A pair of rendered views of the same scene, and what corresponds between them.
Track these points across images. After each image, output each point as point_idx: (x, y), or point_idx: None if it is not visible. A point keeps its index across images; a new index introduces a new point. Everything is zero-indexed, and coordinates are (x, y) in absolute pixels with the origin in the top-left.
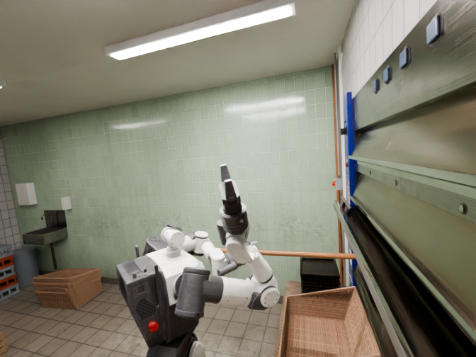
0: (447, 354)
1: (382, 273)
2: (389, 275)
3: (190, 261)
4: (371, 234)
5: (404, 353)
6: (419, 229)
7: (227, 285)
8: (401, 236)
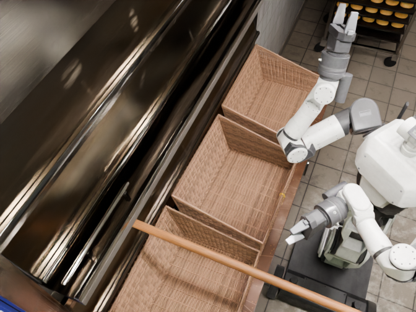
0: (225, 30)
1: (207, 72)
2: (202, 71)
3: (379, 132)
4: (150, 138)
5: (244, 27)
6: (176, 42)
7: (330, 117)
8: (173, 68)
